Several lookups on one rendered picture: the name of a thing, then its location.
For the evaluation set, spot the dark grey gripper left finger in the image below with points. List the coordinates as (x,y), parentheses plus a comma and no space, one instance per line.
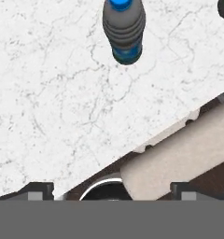
(39,190)

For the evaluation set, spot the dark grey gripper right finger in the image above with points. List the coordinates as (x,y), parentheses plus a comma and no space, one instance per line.
(179,189)

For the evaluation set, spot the beige cupboard front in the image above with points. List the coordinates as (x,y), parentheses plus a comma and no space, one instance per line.
(179,155)

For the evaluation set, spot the black round white-rimmed object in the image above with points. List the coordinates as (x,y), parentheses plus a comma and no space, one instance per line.
(103,191)

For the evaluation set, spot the grey plastic bottle blue cap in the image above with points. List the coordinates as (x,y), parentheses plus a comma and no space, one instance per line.
(124,31)

